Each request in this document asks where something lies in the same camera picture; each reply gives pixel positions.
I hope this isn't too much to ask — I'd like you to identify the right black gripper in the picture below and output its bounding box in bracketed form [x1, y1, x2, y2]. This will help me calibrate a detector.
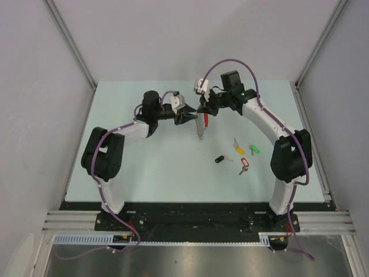
[198, 88, 232, 117]

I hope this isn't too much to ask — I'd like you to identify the silver red keyring holder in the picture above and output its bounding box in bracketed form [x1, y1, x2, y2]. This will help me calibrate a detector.
[195, 113, 209, 140]

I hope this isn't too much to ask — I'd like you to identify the key with black tag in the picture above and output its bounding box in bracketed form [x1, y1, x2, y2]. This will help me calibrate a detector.
[214, 155, 234, 163]

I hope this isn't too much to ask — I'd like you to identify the key with red tag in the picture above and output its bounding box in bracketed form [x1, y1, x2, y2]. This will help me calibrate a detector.
[239, 158, 250, 175]

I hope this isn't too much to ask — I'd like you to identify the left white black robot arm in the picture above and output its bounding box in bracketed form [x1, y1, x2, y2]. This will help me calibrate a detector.
[81, 91, 198, 231]

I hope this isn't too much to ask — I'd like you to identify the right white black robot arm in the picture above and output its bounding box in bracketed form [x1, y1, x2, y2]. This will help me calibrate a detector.
[194, 70, 312, 231]

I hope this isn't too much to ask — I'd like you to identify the key with yellow tag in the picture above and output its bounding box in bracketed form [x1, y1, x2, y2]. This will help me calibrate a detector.
[233, 138, 246, 155]

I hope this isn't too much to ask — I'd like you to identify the key with green tag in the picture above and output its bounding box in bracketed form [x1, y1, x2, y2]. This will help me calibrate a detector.
[248, 144, 260, 155]

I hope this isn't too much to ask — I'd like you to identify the aluminium extrusion crossbar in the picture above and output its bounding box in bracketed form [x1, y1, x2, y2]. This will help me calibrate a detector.
[42, 211, 356, 235]

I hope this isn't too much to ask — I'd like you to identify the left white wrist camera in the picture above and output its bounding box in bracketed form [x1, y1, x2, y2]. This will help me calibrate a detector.
[171, 91, 186, 113]

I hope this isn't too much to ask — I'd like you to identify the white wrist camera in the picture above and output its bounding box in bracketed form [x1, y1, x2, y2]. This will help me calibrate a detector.
[194, 78, 209, 101]
[171, 91, 186, 113]

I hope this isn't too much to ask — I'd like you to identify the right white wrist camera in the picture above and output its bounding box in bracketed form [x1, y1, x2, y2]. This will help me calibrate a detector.
[194, 78, 209, 101]

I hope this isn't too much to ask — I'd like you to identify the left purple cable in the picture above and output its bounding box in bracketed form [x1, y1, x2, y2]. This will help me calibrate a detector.
[54, 91, 179, 260]

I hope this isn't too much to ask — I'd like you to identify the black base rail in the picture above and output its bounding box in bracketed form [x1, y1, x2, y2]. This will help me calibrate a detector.
[95, 202, 300, 243]

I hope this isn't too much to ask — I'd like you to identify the white slotted cable duct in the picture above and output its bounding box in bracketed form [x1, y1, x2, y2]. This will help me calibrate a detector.
[53, 233, 289, 248]

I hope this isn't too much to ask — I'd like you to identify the left aluminium frame post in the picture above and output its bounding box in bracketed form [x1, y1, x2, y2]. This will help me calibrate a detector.
[43, 0, 97, 91]

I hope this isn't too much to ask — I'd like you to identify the aluminium frame post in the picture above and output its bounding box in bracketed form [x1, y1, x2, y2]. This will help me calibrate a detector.
[43, 0, 97, 91]
[294, 0, 349, 89]

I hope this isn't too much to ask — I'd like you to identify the right aluminium frame post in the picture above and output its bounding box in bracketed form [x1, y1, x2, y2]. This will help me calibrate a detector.
[294, 0, 349, 89]

